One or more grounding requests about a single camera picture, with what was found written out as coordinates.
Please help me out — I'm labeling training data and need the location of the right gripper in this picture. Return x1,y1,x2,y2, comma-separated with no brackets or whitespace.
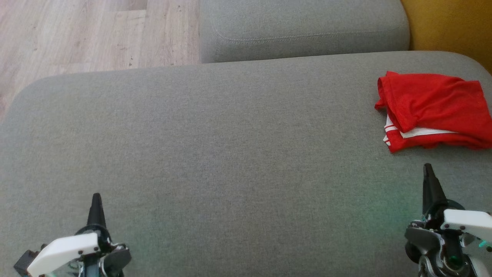
404,163,492,266

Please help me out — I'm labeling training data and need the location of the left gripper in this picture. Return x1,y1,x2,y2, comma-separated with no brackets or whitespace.
27,193,132,277

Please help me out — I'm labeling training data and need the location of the red Bulls basketball jersey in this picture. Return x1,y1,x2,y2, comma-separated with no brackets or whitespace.
375,71,492,133

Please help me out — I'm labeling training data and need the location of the large grey sofa seat cushion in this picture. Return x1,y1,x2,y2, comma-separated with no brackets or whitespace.
0,51,492,277

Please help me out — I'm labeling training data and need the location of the wide yellow sofa backrest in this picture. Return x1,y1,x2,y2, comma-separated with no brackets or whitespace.
400,0,492,74

